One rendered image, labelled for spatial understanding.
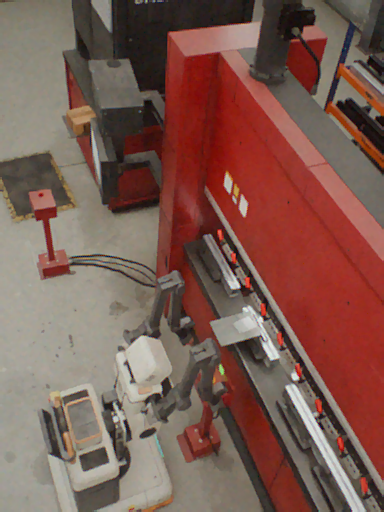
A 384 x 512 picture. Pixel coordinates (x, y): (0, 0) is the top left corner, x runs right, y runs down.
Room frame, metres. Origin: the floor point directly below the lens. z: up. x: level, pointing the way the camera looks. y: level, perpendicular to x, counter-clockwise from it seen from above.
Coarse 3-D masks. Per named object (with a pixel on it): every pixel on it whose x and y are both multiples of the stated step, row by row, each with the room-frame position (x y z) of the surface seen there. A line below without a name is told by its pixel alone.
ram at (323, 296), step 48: (240, 144) 2.48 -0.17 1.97; (240, 192) 2.39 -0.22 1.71; (288, 192) 2.03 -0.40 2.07; (240, 240) 2.30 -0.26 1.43; (288, 240) 1.94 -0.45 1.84; (336, 240) 1.68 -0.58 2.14; (288, 288) 1.84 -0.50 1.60; (336, 288) 1.59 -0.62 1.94; (336, 336) 1.49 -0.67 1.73; (336, 384) 1.39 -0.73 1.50
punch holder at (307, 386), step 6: (306, 366) 1.57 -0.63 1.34; (306, 372) 1.55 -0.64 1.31; (306, 378) 1.54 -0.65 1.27; (312, 378) 1.51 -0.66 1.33; (300, 384) 1.55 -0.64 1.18; (306, 384) 1.52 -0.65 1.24; (312, 384) 1.50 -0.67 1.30; (306, 390) 1.51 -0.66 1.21; (312, 390) 1.48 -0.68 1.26; (318, 390) 1.45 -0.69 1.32; (312, 396) 1.47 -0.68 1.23; (318, 396) 1.46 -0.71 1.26; (324, 396) 1.48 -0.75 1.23; (312, 402) 1.45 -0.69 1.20
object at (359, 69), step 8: (368, 56) 4.56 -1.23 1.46; (376, 56) 4.54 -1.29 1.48; (352, 64) 4.38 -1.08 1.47; (360, 64) 4.44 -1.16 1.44; (376, 64) 4.46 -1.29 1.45; (352, 72) 4.35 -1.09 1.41; (360, 72) 4.27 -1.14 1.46; (368, 72) 4.31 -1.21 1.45; (360, 80) 4.24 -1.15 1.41; (368, 80) 4.17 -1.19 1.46; (376, 80) 4.20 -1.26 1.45; (368, 88) 4.15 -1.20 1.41; (376, 88) 4.07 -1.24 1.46; (376, 96) 4.05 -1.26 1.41
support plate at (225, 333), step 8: (248, 312) 2.11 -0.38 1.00; (224, 320) 2.03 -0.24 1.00; (232, 320) 2.03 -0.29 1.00; (216, 328) 1.96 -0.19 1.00; (224, 328) 1.97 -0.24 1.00; (232, 328) 1.98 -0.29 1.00; (256, 328) 2.00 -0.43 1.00; (216, 336) 1.91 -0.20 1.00; (224, 336) 1.91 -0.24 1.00; (232, 336) 1.92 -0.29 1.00; (240, 336) 1.93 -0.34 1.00; (248, 336) 1.93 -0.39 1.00; (256, 336) 1.95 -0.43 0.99; (224, 344) 1.86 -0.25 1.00
